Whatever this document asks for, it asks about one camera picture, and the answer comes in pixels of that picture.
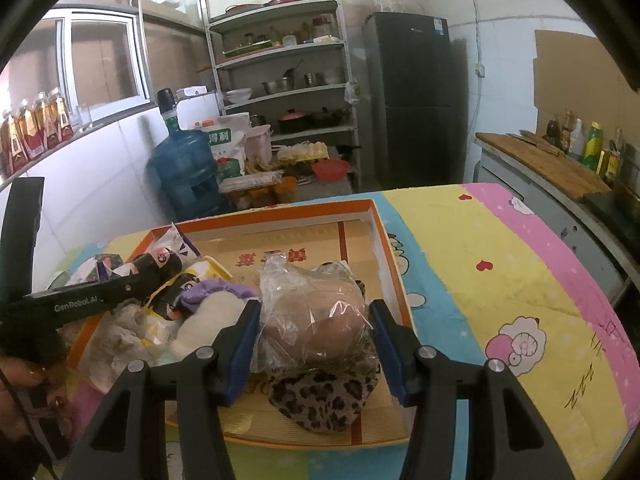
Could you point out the grey metal shelf rack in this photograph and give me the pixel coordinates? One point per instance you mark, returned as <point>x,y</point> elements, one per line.
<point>285,55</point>

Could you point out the glass jar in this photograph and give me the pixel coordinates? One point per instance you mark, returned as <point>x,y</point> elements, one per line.
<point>386,2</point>

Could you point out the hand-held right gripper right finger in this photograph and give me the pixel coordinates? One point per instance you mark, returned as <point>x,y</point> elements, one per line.
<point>387,355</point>

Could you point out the white bowl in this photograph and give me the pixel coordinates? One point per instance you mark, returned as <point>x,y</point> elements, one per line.
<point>238,96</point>

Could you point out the white plastic bottle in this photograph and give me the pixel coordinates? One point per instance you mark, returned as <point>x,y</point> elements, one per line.
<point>577,142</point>

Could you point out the bagged leopard print doll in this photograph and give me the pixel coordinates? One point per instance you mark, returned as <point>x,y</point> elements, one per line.
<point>315,320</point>

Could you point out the person's left hand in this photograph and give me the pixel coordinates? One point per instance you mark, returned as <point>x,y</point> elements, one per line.
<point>25,390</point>

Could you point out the black induction cooker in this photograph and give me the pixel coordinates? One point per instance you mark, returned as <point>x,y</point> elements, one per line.
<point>605,205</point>

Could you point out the cardboard sheet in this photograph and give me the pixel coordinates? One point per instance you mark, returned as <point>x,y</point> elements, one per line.
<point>575,75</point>

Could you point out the brown sauce bottle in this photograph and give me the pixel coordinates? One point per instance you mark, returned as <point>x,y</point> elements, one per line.
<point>567,130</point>

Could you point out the dark sauce bottle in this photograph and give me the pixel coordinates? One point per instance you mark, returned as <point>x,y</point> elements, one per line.
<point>553,135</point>

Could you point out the yellow oil bottle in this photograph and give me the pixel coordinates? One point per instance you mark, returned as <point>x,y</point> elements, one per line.
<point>609,166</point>

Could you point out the black pan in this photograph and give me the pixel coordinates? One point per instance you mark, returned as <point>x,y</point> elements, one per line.
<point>330,117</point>

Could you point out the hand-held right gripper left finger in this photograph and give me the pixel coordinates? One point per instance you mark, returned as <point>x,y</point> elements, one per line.
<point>240,350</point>

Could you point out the sliding window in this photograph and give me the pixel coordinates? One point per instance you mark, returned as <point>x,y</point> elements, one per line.
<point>135,60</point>

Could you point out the green plastic bottle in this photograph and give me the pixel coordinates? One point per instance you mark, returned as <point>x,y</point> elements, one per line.
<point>593,145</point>

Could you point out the grey kitchen counter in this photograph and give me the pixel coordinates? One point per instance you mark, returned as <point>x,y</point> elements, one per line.
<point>525,195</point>

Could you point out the wooden cutting board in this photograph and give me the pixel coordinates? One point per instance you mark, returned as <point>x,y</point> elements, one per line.
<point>540,165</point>

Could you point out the dark purple patterned packet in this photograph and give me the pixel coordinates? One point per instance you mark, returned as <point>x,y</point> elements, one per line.
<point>107,265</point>

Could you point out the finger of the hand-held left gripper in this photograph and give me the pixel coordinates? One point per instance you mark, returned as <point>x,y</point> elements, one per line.
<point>137,287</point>
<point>25,235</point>

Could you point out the clear glass cup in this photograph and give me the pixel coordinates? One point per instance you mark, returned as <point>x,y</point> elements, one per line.
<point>83,116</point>

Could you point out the black refrigerator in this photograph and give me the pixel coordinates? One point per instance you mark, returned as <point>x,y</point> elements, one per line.
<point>415,110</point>

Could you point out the blue water jug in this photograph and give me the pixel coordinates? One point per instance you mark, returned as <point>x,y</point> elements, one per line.
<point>185,170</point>

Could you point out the purple white plush doll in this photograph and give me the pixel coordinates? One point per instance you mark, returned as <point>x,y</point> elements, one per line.
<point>210,315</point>

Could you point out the red plastic basin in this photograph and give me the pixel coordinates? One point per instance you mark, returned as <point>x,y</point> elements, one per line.
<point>330,170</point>

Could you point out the colourful striped blanket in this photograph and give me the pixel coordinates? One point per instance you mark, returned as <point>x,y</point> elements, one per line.
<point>475,310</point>

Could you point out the orange cardboard box tray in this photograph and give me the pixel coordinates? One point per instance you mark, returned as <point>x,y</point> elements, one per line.
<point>310,240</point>

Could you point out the white flour bag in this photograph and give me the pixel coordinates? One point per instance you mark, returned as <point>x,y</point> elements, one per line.
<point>225,135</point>

